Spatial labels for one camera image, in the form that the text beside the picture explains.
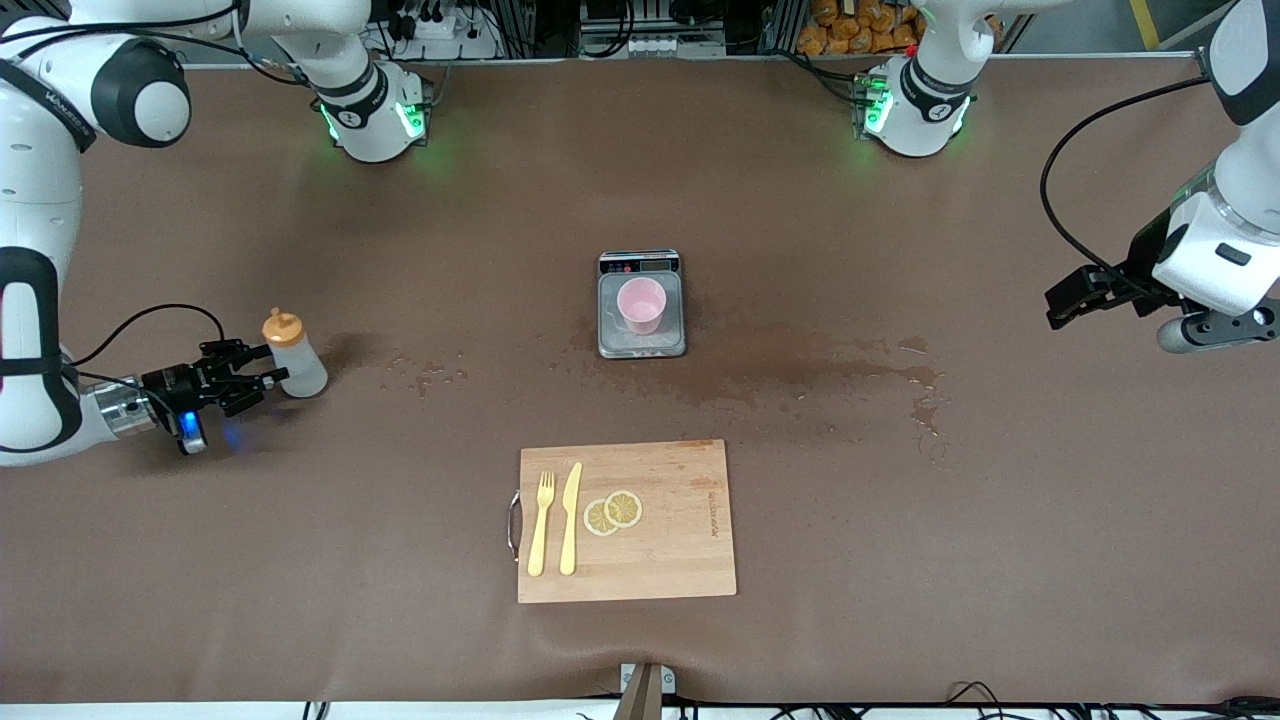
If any clear sauce bottle orange cap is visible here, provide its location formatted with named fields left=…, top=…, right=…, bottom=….
left=262, top=308, right=329, bottom=399

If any pink plastic cup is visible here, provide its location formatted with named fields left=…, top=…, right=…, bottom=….
left=616, top=277, right=668, bottom=337

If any brown table mat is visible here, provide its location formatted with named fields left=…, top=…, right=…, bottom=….
left=0, top=55, right=1280, bottom=706

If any yellow plastic fork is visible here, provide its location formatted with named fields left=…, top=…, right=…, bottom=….
left=527, top=471, right=556, bottom=578

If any yellow plastic knife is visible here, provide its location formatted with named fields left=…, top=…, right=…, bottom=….
left=559, top=461, right=583, bottom=577

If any pile of orange bread rolls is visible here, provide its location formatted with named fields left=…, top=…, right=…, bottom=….
left=797, top=0, right=926, bottom=57

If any silver digital kitchen scale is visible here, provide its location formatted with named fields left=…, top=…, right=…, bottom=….
left=597, top=249, right=688, bottom=360

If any white power strip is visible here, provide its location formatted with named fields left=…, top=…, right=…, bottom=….
left=385, top=0, right=501, bottom=61

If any wooden cutting board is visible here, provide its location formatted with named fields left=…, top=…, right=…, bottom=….
left=508, top=438, right=738, bottom=605

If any control box with white plugs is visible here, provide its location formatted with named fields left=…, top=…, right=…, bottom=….
left=578, top=0, right=728, bottom=59

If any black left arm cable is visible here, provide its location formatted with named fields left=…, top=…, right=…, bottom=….
left=1040, top=78, right=1213, bottom=291

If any looped black floor cable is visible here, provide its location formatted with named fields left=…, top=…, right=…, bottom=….
left=945, top=682, right=1004, bottom=720

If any camera stand bracket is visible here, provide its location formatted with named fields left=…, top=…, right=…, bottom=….
left=612, top=662, right=679, bottom=720

